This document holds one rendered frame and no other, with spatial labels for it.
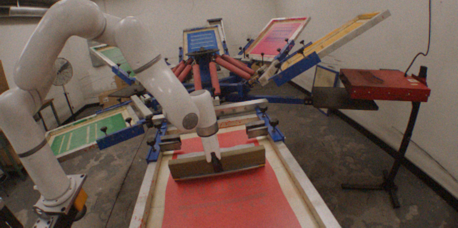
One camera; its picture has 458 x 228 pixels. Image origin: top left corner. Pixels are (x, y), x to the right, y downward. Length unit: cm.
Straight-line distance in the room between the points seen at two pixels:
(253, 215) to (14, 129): 68
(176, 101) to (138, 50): 15
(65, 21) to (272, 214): 72
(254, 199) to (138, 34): 59
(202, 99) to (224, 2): 451
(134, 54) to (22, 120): 32
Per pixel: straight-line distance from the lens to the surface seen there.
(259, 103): 110
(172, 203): 70
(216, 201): 67
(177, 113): 47
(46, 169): 60
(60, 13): 47
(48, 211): 64
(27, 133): 56
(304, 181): 67
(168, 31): 496
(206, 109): 56
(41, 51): 50
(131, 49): 47
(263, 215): 62
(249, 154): 69
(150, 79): 48
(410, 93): 141
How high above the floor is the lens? 147
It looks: 21 degrees down
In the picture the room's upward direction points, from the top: 7 degrees counter-clockwise
